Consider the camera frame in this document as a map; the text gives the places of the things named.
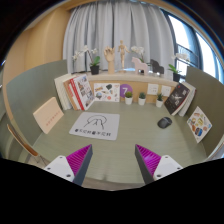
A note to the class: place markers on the white small card left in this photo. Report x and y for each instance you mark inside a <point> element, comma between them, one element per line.
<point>152,89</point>

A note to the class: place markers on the white orchid behind horse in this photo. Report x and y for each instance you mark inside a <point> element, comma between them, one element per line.
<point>139,51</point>

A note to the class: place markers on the small potted plant right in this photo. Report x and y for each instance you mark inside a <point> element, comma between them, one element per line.
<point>159,100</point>

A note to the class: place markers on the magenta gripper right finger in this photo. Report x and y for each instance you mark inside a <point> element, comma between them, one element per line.
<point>153,166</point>

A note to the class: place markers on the red and white book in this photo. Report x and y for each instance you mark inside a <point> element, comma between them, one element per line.
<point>83,91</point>

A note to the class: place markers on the black cover book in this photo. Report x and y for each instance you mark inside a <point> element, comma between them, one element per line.
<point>177,98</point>

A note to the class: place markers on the white orchid black pot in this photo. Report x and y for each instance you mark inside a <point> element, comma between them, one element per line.
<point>94,60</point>

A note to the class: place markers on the wooden mannequin figure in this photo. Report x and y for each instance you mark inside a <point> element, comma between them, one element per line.
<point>122,50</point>

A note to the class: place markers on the wooden hand model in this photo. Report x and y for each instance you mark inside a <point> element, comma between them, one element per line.
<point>109,54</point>

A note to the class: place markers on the black horse figure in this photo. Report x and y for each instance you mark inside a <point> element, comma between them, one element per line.
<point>156,67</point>

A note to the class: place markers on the white printed mouse pad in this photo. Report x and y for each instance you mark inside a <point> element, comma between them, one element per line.
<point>102,126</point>

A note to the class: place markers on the small potted plant left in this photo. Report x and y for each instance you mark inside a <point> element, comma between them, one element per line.
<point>128,97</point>

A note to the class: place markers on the white small card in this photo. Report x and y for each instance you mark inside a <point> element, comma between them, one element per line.
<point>165,90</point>
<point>152,89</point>

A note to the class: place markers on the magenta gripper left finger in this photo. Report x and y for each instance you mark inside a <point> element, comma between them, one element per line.
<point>72,167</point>

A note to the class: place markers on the colourful sticker card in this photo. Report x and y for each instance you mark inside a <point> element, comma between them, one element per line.
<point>199,124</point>

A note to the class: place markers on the small potted plant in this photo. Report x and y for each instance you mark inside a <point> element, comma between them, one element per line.
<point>142,98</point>
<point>128,97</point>
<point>159,100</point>

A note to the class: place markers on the black computer mouse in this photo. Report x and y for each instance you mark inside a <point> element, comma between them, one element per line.
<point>164,122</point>

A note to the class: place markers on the pink horse figure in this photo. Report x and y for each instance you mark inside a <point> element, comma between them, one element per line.
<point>139,66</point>

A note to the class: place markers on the beige leaning board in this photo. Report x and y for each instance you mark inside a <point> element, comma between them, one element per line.
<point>48,115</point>

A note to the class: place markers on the green plant black pot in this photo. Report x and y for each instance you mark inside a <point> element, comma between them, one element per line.
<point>176,73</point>

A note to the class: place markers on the small potted plant middle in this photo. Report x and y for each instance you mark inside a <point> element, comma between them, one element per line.
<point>142,98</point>

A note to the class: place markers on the illustrated white card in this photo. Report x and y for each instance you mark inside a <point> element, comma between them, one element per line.
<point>107,92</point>

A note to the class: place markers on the white small card right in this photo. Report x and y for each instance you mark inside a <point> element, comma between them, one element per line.
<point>165,90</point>

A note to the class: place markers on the wooden shelf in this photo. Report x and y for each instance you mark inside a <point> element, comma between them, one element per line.
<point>138,83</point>

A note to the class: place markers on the purple round number sign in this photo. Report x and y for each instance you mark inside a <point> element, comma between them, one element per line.
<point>124,88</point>

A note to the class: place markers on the grey curtain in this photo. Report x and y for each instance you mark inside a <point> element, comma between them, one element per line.
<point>112,23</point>

